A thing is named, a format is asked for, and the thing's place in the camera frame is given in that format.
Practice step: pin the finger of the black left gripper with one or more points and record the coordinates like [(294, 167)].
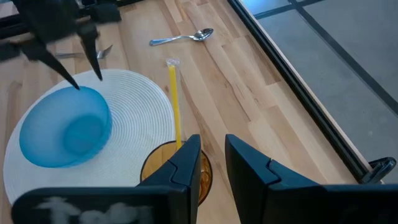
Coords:
[(40, 53), (90, 40)]

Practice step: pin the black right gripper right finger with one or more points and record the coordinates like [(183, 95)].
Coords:
[(255, 193)]

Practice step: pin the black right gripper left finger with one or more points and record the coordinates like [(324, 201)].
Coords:
[(180, 186)]

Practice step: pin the blue translucent bowl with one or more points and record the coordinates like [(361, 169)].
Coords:
[(62, 130)]

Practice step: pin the yellow straw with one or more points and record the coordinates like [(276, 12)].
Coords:
[(174, 99)]

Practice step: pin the silver metal spoon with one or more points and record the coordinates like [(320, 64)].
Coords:
[(202, 33)]

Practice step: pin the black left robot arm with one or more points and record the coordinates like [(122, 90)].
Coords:
[(105, 12)]

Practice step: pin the amber plastic tumbler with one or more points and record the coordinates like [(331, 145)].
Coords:
[(155, 158)]

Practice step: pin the white round woven placemat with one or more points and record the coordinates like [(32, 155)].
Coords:
[(140, 109)]

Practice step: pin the black aluminium table frame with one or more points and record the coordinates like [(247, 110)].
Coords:
[(308, 99)]

